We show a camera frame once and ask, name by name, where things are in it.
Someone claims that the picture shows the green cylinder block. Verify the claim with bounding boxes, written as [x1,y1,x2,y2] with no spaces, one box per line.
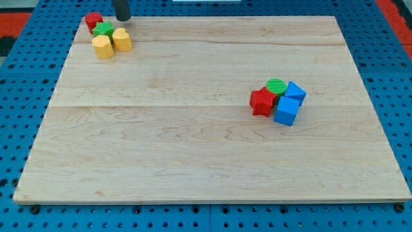
[266,79,286,104]

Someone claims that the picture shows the blue triangle block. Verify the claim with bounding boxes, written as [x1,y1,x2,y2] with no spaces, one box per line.
[284,81,306,106]

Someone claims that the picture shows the red star block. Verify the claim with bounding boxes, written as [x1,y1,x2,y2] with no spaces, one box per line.
[249,87,277,117]

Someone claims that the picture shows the green star block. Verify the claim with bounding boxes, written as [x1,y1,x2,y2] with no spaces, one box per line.
[92,21,115,43]

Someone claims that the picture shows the blue cube block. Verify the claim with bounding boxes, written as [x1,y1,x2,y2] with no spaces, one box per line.
[274,96,299,126]

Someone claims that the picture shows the red cylinder block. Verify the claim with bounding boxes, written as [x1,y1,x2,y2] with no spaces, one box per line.
[84,12,103,34]

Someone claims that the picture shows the yellow heart block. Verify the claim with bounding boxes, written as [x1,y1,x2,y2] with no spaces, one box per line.
[112,28,133,52]

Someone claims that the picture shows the light wooden board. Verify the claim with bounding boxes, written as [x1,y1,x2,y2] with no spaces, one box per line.
[14,16,411,205]

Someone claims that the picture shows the yellow hexagon block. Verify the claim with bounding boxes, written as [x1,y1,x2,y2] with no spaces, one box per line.
[91,35,114,59]

